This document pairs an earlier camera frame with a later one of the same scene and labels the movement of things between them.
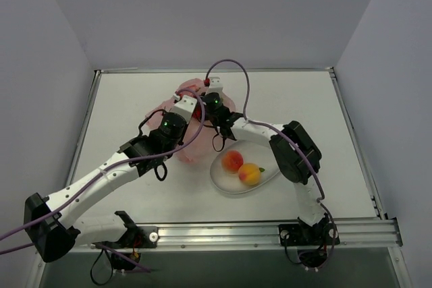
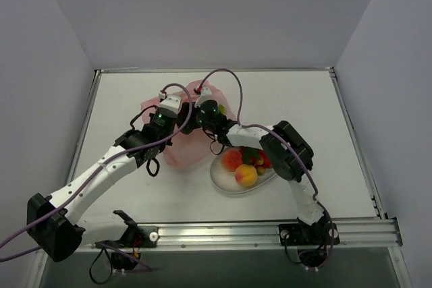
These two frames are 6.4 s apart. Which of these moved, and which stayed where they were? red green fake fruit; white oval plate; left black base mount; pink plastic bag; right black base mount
Moved: red green fake fruit; pink plastic bag
Stayed: white oval plate; left black base mount; right black base mount
